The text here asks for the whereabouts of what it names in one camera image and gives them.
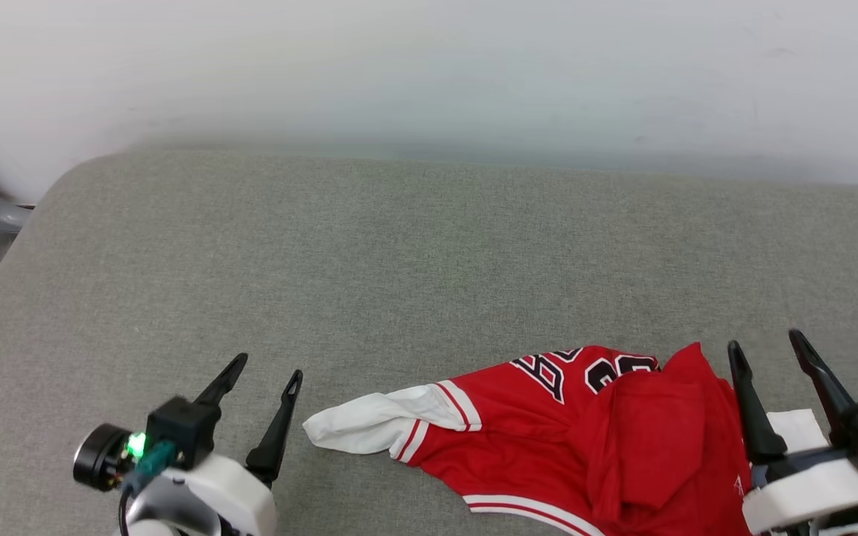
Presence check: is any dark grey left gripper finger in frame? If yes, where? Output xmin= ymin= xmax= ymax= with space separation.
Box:
xmin=195 ymin=353 xmax=250 ymax=407
xmin=245 ymin=369 xmax=304 ymax=489

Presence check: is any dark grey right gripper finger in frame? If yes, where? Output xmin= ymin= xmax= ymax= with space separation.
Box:
xmin=787 ymin=328 xmax=858 ymax=449
xmin=726 ymin=340 xmax=789 ymax=465

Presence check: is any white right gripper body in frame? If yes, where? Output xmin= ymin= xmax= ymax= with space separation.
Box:
xmin=740 ymin=445 xmax=858 ymax=536

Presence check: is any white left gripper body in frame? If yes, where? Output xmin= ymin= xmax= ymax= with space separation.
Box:
xmin=124 ymin=453 xmax=279 ymax=536

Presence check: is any red and white basketball jersey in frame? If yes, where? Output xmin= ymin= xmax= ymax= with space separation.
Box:
xmin=302 ymin=342 xmax=829 ymax=536

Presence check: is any grey fabric sofa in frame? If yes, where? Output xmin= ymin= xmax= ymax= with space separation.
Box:
xmin=0 ymin=147 xmax=858 ymax=536

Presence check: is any black cable with teal plug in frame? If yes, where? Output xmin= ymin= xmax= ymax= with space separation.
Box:
xmin=116 ymin=438 xmax=177 ymax=536

